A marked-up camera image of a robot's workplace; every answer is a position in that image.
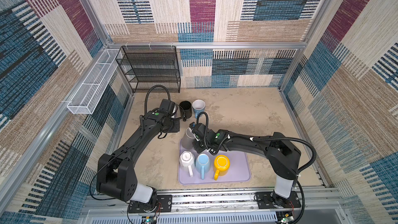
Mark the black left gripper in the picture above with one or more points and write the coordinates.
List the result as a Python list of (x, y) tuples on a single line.
[(176, 127)]

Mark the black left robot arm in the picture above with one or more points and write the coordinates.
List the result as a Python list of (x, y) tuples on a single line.
[(116, 175)]

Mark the light blue mug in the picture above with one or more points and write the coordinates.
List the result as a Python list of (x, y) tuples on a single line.
[(202, 165)]

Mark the white wire mesh basket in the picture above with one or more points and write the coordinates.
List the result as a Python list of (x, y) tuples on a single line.
[(89, 93)]

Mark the aluminium front rail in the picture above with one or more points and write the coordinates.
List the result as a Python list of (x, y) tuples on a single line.
[(222, 206)]

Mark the black wire mesh shelf rack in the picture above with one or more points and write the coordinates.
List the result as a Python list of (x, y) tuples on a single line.
[(147, 66)]

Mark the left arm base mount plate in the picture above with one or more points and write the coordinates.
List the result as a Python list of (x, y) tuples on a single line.
[(161, 203)]

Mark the lavender silicone tray mat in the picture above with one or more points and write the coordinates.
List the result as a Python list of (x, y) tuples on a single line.
[(239, 170)]

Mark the teal blue patterned mug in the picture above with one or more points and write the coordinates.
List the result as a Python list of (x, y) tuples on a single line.
[(198, 107)]

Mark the white mug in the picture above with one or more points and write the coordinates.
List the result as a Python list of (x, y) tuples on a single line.
[(187, 162)]

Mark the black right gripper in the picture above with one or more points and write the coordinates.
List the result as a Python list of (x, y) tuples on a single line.
[(199, 149)]

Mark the yellow mug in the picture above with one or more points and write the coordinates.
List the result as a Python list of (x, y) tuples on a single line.
[(221, 166)]

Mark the grey mug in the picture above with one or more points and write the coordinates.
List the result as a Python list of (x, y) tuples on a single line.
[(188, 139)]

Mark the black mug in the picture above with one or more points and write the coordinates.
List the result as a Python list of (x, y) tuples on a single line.
[(185, 110)]

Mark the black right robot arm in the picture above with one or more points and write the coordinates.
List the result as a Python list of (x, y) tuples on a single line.
[(283, 156)]

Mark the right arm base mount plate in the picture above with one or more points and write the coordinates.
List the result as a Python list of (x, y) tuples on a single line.
[(269, 200)]

